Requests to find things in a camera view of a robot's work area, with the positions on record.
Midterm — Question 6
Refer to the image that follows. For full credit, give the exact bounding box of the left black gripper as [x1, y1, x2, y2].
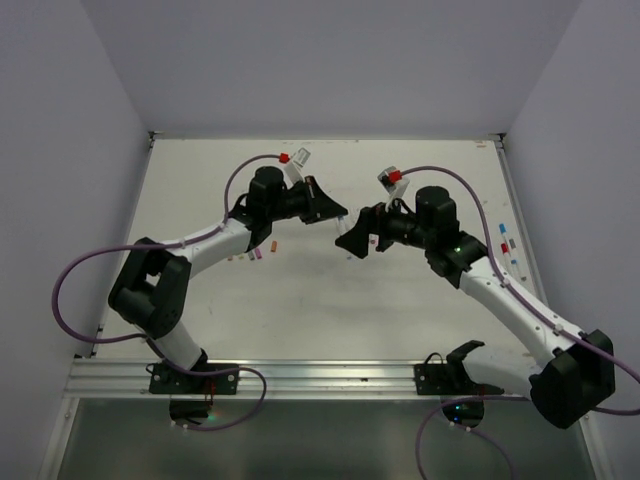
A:
[267, 175, 346, 224]

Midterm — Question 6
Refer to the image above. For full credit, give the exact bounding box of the white pen red cap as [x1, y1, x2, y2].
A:
[500, 242, 513, 265]

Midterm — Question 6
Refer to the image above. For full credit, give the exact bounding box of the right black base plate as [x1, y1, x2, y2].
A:
[414, 363, 481, 396]

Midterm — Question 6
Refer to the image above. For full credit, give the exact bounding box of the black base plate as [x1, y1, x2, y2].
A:
[148, 363, 239, 395]
[414, 363, 481, 396]

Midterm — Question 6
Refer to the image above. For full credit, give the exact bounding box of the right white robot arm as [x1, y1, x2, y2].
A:
[335, 186, 615, 429]

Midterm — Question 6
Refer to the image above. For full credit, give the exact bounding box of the white pen blue cap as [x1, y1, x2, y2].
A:
[499, 223, 520, 278]

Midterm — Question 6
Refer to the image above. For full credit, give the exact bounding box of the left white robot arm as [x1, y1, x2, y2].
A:
[108, 167, 347, 393]

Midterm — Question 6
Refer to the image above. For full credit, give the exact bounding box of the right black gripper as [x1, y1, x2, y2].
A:
[335, 189, 434, 257]

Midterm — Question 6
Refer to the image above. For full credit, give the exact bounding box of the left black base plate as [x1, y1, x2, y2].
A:
[148, 363, 239, 395]

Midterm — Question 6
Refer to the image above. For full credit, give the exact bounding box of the aluminium front rail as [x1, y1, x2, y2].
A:
[62, 357, 594, 401]

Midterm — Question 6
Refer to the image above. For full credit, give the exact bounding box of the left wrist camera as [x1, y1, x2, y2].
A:
[279, 148, 311, 184]

